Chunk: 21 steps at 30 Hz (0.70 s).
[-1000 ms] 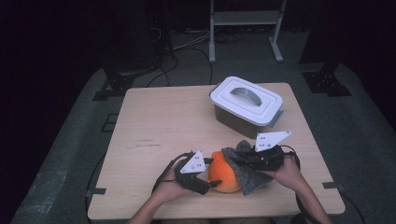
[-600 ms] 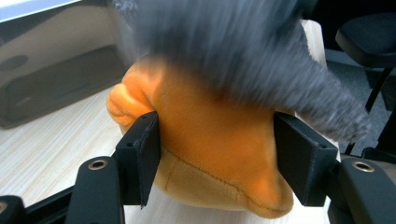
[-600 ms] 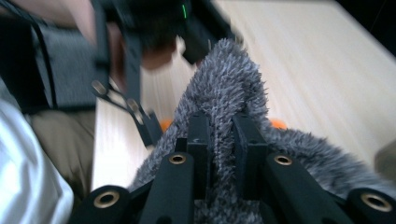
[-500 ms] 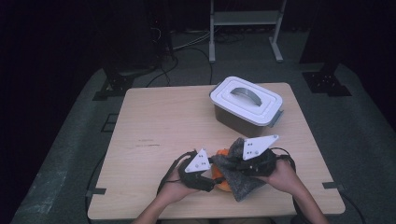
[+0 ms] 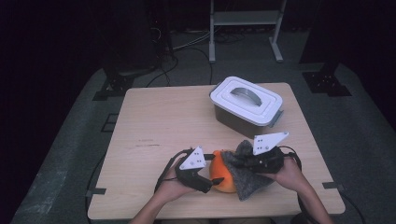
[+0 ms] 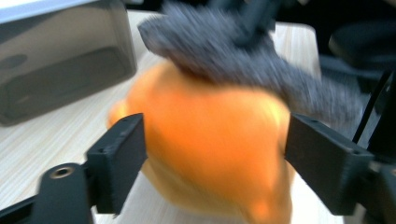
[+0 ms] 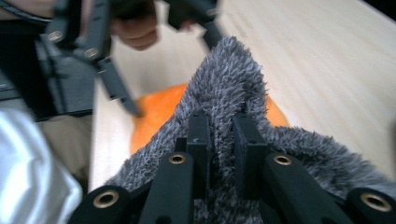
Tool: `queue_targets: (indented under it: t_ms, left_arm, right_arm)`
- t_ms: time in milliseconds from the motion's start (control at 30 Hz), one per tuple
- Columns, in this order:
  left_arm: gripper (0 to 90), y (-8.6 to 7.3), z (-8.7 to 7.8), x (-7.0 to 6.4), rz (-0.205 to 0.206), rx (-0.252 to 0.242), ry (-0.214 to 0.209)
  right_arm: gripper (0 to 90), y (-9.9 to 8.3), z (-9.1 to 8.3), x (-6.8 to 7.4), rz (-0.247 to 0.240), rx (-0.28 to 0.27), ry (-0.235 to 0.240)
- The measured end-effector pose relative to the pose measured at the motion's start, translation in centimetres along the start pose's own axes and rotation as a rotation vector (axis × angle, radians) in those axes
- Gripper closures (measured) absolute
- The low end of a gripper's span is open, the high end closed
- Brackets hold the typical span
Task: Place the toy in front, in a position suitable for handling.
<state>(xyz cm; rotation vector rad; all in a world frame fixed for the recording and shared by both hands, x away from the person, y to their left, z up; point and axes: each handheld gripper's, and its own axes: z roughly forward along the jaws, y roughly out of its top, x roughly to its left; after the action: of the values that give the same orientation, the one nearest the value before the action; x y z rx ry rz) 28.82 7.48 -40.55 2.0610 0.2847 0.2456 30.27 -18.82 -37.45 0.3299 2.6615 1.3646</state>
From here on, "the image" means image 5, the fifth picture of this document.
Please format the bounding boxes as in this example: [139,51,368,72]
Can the black floor tape marker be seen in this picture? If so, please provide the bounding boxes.
[101,113,120,133]

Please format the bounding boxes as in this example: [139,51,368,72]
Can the dark equipment rack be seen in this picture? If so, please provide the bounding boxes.
[146,0,176,60]

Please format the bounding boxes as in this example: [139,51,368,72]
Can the right hand-held gripper black cable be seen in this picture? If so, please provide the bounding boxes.
[278,145,303,172]

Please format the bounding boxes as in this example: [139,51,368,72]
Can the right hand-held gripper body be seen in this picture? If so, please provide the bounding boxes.
[246,132,290,175]

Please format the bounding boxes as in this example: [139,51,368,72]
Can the white metal stand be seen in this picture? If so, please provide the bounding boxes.
[208,0,288,64]

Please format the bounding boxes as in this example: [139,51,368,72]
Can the person's left hand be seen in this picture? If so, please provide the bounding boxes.
[153,158,194,203]

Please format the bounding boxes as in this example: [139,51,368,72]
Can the hand-held gripper black cable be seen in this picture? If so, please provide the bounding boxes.
[278,145,303,172]
[154,148,194,194]

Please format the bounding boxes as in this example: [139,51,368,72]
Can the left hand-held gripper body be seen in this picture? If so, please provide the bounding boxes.
[174,146,215,194]

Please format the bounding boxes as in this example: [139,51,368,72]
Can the black floor cable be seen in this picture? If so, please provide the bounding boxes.
[339,189,367,224]
[146,46,215,89]
[84,155,106,223]

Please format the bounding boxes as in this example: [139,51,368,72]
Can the person's right hand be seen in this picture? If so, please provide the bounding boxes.
[260,156,309,194]

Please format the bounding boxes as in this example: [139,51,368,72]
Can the grey cloth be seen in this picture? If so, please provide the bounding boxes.
[219,139,275,202]

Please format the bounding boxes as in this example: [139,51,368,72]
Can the black stand base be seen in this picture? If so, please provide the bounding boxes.
[300,0,353,97]
[92,57,163,102]

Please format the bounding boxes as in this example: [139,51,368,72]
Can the white floor cables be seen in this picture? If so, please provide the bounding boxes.
[172,29,213,52]

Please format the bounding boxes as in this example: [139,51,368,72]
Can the grey plastic storage box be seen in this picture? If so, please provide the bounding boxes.
[213,105,285,138]

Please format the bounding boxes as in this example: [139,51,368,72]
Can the orange plush toy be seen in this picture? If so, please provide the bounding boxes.
[208,149,237,194]

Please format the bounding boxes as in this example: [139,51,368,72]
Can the left hand-held gripper black cable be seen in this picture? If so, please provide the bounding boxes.
[154,148,194,194]

